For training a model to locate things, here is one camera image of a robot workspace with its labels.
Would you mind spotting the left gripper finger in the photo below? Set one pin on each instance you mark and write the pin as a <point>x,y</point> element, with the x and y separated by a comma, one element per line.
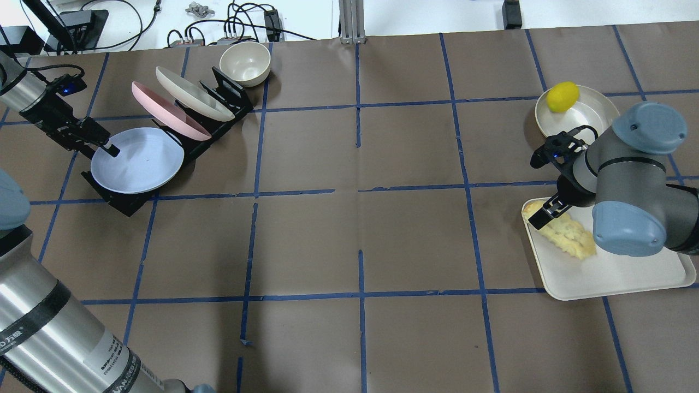
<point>110,149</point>

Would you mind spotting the black power adapter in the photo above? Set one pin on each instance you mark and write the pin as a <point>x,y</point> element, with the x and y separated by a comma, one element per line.
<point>511,14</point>

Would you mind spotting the black dish rack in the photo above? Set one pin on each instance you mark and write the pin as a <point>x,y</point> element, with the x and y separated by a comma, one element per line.
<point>229,93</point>

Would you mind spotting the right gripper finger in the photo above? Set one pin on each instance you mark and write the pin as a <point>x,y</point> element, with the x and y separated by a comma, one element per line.
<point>539,214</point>

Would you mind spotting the blue plate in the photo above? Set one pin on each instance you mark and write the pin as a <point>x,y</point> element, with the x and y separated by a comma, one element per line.
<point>148,158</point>

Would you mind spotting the cream round plate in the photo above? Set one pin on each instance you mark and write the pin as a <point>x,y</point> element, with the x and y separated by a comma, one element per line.
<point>592,109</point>

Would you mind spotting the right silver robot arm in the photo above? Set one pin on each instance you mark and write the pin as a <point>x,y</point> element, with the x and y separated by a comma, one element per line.
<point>622,177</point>

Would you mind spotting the pink plate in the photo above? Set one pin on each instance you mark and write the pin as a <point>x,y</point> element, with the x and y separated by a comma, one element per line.
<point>168,113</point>

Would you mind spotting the cream plate in rack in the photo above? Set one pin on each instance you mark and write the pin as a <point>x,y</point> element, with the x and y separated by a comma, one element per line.
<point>193,97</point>

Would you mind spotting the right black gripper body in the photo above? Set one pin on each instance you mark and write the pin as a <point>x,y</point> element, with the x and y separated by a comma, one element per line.
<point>570,191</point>

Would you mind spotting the yellow lemon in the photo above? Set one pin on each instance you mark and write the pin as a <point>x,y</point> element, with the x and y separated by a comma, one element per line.
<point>562,96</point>

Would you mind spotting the cream bowl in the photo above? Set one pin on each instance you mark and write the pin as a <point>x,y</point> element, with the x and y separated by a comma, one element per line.
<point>247,63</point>

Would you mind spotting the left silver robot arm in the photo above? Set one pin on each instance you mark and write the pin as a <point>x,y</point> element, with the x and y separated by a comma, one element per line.
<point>50,341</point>

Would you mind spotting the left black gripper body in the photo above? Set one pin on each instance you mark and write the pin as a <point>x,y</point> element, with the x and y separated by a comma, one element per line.
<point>48,114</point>

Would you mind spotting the aluminium frame post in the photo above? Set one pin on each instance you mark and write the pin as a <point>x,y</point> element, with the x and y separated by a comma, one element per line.
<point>351,21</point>

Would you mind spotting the cream rectangular tray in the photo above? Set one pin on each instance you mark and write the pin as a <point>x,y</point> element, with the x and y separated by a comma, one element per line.
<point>566,277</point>

